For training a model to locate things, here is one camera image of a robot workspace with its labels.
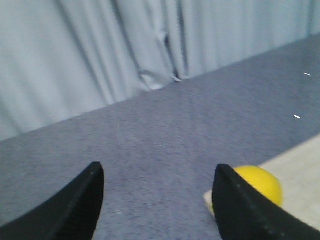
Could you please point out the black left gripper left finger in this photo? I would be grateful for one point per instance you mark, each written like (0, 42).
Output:
(71, 214)

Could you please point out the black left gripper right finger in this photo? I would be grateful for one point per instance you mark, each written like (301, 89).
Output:
(243, 213)

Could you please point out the yellow lemon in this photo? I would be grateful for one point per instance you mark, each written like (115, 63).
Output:
(262, 183)

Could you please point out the wooden cutting board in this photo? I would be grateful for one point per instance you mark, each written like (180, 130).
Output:
(298, 170)

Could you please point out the light grey curtain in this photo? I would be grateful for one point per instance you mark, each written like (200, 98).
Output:
(63, 58)

